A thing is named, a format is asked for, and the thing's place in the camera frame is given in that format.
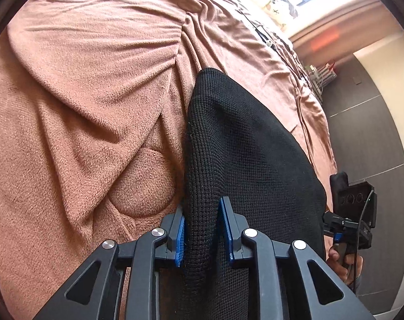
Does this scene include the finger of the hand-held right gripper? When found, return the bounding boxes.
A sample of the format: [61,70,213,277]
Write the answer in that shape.
[322,211,359,242]

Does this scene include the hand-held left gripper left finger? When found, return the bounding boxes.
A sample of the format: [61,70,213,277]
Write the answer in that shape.
[32,207,186,320]

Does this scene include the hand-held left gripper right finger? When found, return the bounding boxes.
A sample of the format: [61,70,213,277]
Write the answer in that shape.
[220,197,373,320]

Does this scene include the black knit pants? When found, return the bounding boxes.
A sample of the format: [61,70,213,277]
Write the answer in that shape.
[182,67,327,320]

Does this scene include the person's right hand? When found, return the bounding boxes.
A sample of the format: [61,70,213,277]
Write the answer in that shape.
[325,243,363,287]

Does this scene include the brown blanket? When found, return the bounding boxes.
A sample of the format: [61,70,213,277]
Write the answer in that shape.
[0,0,338,320]

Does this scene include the pink curtain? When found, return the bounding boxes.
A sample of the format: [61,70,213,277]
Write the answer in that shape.
[289,0,400,67]

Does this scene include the black charging cable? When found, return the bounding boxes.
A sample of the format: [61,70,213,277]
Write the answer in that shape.
[239,7,311,82]

